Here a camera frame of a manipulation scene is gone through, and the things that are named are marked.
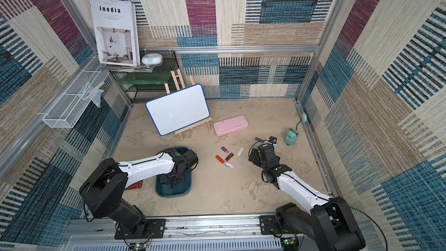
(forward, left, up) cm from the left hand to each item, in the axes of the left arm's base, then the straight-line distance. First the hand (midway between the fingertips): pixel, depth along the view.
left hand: (173, 180), depth 86 cm
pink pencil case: (+32, -27, +1) cm, 41 cm away
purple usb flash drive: (+17, -24, 0) cm, 29 cm away
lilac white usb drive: (+8, -27, -1) cm, 29 cm away
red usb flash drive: (+11, -22, -1) cm, 25 cm away
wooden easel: (+37, -3, +29) cm, 47 cm away
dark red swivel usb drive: (+12, -28, 0) cm, 30 cm away
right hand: (+12, -43, +6) cm, 45 cm away
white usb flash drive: (+15, -34, 0) cm, 37 cm away
